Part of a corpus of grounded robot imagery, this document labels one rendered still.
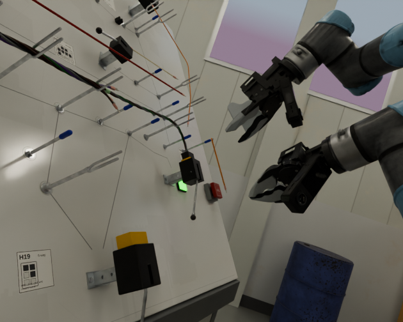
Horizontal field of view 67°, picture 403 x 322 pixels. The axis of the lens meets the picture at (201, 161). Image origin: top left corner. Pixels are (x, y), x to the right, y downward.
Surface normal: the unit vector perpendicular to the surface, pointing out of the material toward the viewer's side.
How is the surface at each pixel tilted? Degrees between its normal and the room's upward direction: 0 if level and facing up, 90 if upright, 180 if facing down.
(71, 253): 54
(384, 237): 90
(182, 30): 90
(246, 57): 90
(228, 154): 90
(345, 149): 110
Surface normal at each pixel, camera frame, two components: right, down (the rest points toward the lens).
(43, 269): 0.87, -0.35
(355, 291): 0.00, -0.06
